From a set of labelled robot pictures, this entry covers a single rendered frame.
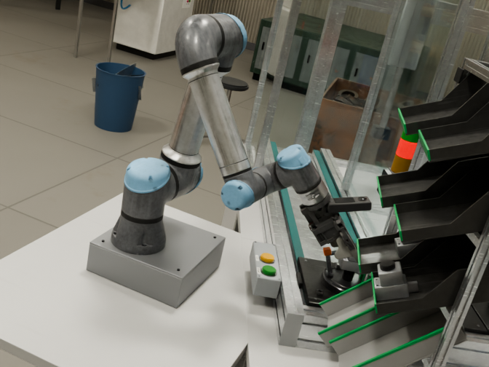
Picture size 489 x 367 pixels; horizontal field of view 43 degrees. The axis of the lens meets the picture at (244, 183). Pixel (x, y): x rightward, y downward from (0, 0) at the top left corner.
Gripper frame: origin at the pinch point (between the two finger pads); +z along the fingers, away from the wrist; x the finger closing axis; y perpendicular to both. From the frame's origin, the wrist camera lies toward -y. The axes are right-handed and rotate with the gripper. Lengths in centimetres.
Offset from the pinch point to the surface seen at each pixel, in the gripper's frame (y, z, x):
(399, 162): -22.2, -9.7, -16.8
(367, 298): 1.9, -0.7, 21.8
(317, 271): 12.7, 2.6, -4.5
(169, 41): 121, 3, -685
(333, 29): -29, -33, -106
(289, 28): -14, -46, -81
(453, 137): -29, -36, 38
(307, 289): 15.9, -0.4, 5.9
